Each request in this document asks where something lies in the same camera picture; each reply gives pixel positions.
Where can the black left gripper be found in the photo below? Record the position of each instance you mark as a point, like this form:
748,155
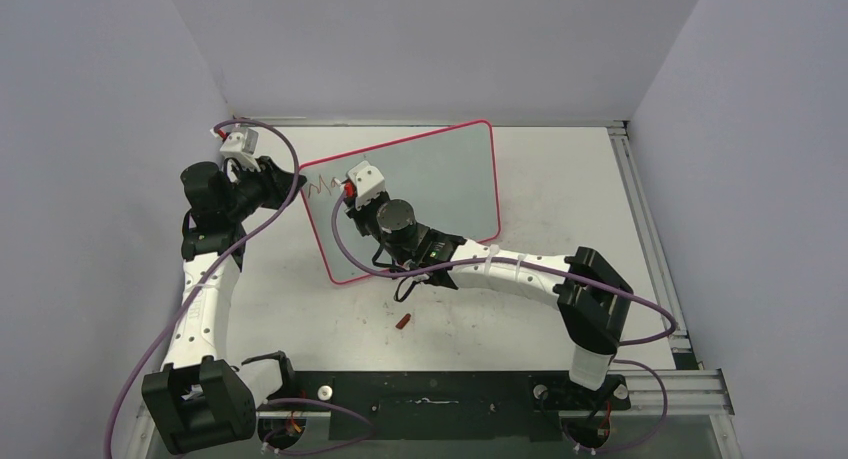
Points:
276,182

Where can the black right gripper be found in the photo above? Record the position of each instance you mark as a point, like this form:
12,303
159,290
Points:
358,215

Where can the red marker cap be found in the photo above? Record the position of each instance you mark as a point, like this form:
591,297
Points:
401,324

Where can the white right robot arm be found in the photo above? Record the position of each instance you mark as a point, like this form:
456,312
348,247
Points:
592,299

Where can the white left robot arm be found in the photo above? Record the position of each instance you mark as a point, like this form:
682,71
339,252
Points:
198,399

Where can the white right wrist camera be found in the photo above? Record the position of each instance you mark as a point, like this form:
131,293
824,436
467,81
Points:
364,184

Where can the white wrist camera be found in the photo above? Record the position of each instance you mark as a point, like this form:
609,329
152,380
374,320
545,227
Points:
240,146
364,184

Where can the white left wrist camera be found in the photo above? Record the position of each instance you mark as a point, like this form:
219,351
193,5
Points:
240,146

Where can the whiteboard with pink frame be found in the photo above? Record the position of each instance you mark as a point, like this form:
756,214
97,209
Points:
448,175

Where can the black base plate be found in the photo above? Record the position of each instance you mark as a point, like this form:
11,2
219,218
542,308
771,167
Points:
467,405

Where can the aluminium rail frame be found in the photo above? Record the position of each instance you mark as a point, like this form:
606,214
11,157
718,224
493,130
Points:
559,188

